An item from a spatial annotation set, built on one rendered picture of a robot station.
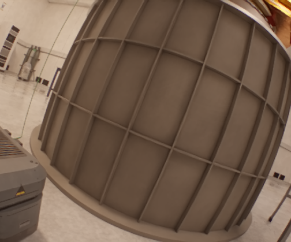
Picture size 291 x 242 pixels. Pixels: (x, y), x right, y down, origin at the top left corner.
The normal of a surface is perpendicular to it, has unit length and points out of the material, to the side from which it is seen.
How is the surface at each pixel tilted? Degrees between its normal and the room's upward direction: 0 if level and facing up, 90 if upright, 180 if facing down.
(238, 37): 90
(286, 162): 90
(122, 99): 90
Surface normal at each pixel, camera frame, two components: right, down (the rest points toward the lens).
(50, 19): -0.06, 0.01
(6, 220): 0.83, 0.35
